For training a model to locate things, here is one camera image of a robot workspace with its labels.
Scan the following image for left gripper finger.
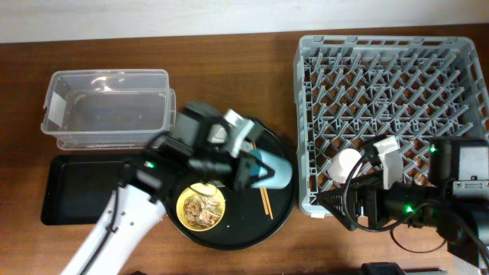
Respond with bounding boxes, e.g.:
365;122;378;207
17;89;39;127
249;149;272;170
250;167;275;188

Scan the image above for blue cup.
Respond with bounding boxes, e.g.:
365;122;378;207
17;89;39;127
265;153;293;189

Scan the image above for pink cup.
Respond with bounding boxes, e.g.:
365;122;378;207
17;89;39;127
327;148;361;184

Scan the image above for yellow bowl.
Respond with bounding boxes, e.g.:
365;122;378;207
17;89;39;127
176;183;226;231

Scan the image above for food scraps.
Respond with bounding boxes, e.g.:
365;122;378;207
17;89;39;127
183;193;224;230

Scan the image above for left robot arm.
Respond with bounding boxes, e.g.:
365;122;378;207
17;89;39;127
63;102;264;274

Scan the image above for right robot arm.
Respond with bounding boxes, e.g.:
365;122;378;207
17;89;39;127
317;134;488;270

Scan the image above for grey dishwasher rack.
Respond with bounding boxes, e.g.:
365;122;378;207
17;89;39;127
293;35;488;218

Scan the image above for right wooden chopstick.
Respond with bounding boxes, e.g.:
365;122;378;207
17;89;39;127
262;187;274;220

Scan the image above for wooden chopstick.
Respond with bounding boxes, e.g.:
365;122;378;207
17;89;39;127
251;141;270;216
262;187;274;220

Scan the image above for left wooden chopstick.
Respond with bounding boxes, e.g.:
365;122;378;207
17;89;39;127
251;141;270;216

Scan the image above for round black serving tray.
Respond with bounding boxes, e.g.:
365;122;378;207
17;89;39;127
167;128;298;251

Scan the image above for clear plastic storage bin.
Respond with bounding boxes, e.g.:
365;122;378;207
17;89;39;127
40;69;176;150

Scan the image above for black rectangular tray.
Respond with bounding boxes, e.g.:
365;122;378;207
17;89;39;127
40;154;130;225

